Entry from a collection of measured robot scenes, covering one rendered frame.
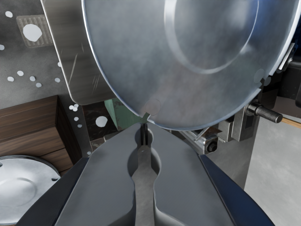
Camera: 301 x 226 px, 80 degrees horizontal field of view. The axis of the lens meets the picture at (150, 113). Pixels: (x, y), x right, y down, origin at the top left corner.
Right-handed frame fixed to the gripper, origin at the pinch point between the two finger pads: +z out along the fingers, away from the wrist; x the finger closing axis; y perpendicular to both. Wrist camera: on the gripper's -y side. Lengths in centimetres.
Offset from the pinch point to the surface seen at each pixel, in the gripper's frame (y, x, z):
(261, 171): 128, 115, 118
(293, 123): 54, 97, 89
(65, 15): -7.0, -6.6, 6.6
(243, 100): 4.7, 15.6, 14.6
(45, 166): 39, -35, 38
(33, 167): 38, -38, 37
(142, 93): 0.8, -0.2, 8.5
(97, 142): 17.1, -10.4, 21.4
